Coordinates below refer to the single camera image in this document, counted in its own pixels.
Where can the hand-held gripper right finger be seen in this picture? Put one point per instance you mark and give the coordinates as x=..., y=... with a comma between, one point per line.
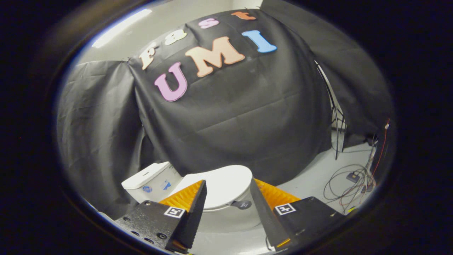
x=265, y=216

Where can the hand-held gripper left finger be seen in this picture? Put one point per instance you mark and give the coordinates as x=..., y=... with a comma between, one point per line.
x=193, y=219

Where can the white toilet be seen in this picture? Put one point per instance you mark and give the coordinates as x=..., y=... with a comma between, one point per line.
x=152, y=180

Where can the black backdrop cloth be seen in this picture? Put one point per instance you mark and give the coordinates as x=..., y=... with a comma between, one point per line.
x=247, y=124

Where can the small black adapter box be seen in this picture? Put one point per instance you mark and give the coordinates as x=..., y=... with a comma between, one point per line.
x=353, y=177

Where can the black tripod stand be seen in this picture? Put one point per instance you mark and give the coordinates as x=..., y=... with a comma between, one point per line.
x=339, y=141

